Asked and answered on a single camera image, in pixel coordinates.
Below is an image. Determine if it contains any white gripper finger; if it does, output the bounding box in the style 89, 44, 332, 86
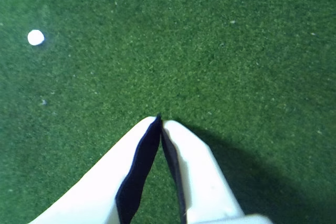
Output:
28, 113, 162, 224
160, 120, 246, 224

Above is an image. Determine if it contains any long green turf mat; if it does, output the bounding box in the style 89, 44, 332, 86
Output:
0, 0, 336, 224

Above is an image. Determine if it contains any small white dot marker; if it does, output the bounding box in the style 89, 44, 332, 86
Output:
27, 29, 45, 46

